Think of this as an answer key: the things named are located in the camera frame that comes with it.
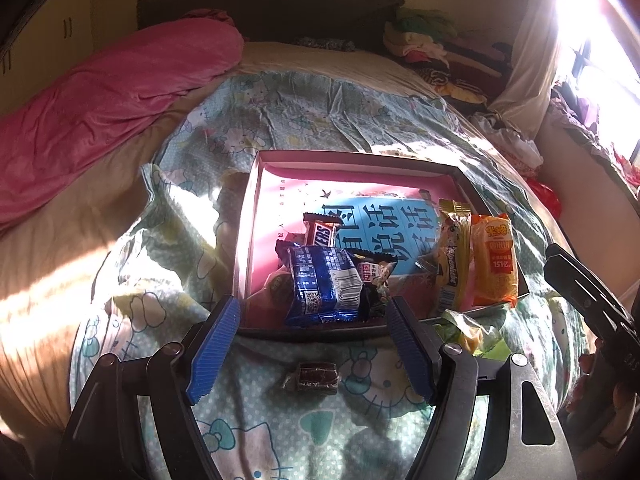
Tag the round cookie packet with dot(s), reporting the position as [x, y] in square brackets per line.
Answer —
[277, 287]

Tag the floral bag with white cloth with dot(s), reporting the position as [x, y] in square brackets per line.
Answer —
[515, 140]

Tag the small dark chocolate candy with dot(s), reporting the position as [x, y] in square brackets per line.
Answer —
[312, 375]

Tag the green pastry packet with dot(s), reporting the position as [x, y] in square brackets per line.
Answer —
[470, 332]

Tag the cream wardrobe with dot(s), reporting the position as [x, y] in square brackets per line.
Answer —
[100, 15]

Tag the red plastic bag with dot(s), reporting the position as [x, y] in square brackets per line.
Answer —
[547, 197]

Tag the person's right hand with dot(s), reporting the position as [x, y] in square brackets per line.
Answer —
[587, 385]

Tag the dark patterned pillow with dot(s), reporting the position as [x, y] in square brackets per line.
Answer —
[325, 43]

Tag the window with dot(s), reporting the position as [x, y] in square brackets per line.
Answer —
[610, 60]

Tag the bed with beige sheet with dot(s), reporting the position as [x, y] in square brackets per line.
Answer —
[60, 260]

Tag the green pea snack packet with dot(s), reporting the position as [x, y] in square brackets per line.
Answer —
[372, 272]

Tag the pink duvet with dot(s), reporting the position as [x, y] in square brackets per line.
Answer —
[110, 90]

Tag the cartoon cat printed blanket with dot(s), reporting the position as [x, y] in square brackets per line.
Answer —
[310, 110]

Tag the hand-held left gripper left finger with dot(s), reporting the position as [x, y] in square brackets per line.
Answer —
[215, 350]

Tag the heap of clothes by window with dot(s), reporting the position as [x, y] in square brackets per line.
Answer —
[580, 110]

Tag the pink book with blue label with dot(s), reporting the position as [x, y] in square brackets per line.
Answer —
[395, 230]

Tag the orange rice cracker packet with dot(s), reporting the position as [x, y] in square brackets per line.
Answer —
[495, 260]

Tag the beige curtain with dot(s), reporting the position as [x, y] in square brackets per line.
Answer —
[530, 60]

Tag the yellow striped cake packet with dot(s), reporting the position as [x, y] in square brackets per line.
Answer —
[452, 260]

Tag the pink cardboard box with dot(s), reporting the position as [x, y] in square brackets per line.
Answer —
[255, 240]

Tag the brown chocolate bar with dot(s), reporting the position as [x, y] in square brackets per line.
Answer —
[320, 234]

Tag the blue wafer packet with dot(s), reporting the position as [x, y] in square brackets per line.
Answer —
[320, 285]

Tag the dark bed headboard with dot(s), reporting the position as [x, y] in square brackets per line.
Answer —
[300, 15]

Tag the pile of folded clothes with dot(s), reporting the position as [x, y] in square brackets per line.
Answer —
[435, 35]

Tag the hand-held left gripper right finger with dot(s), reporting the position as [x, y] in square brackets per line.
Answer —
[410, 350]

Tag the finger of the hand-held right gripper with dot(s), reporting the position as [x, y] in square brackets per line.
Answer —
[580, 300]
[590, 282]

